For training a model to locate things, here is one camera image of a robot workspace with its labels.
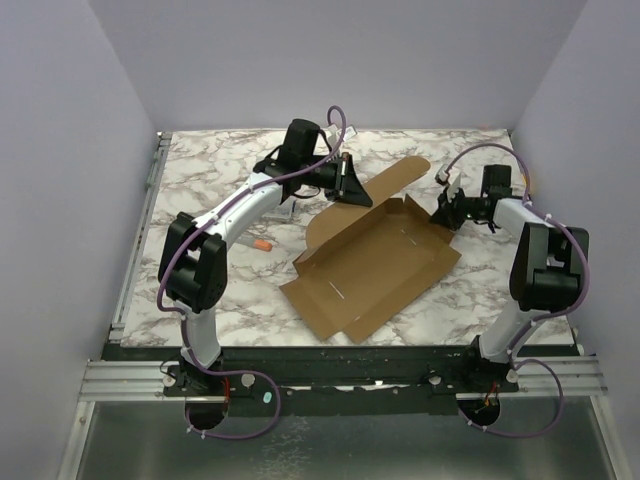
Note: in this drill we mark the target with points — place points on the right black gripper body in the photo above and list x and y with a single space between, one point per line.
455 206

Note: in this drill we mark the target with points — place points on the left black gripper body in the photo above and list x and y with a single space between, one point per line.
326 176

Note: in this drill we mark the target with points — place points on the brown cardboard box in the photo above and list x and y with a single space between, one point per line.
363 265

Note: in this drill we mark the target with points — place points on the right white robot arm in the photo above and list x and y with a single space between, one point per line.
549 276

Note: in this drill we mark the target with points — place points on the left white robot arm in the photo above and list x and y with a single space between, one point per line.
193 270

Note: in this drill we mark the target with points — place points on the clear plastic screw organizer box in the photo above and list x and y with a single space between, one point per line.
283 212

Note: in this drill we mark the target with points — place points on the orange capped marker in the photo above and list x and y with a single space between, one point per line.
257 244

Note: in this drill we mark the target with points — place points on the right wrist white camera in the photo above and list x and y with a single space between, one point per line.
451 185

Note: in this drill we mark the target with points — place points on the black metal base rail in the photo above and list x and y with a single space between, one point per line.
463 361

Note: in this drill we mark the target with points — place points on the aluminium side rail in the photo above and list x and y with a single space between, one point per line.
158 161

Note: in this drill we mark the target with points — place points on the aluminium front extrusion rail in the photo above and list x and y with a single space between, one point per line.
113 381

